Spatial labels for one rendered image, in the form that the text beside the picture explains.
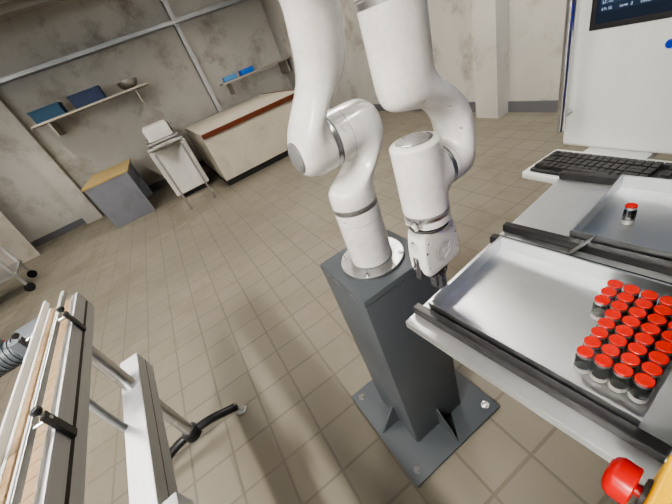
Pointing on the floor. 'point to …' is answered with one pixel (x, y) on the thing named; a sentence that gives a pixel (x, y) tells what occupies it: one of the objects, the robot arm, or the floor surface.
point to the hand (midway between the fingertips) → (438, 278)
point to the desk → (120, 193)
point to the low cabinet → (245, 136)
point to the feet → (205, 426)
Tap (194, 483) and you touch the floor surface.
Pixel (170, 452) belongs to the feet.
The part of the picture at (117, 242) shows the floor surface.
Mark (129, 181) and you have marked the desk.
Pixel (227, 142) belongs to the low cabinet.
